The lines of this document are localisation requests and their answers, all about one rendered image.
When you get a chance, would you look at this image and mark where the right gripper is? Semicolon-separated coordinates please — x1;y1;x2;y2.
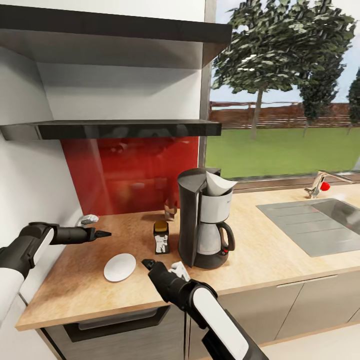
141;259;179;304

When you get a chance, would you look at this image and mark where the paper coffee filter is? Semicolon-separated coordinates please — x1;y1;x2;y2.
206;171;238;197

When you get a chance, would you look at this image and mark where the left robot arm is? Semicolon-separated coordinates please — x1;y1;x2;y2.
0;214;112;328

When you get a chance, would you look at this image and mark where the saucer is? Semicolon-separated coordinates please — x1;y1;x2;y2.
104;253;136;282

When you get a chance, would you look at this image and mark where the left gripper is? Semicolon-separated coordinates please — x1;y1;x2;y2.
65;227;112;245

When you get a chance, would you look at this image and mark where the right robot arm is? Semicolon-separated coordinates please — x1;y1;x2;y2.
141;259;269;360

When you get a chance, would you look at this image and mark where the bottle of coffee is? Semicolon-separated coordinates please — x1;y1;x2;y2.
153;220;170;255

